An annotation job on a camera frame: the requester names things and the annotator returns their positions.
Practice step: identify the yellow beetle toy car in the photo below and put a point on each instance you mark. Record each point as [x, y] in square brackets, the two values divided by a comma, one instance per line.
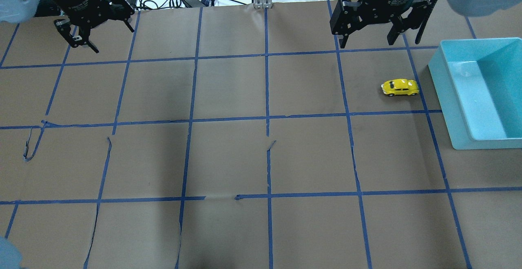
[400, 86]

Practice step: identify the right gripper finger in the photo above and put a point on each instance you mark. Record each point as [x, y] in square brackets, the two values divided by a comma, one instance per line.
[345, 20]
[416, 20]

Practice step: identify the teal plastic bin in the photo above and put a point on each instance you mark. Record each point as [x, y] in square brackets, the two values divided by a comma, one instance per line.
[478, 85]

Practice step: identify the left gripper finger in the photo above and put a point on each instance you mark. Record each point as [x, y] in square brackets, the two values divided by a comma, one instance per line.
[121, 10]
[63, 27]

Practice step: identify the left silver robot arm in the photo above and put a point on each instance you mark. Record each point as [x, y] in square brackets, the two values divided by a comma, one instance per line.
[18, 11]

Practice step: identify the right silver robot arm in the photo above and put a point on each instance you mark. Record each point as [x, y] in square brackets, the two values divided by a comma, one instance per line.
[474, 8]

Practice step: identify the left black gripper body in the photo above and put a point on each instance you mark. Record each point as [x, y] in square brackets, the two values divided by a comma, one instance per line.
[84, 4]

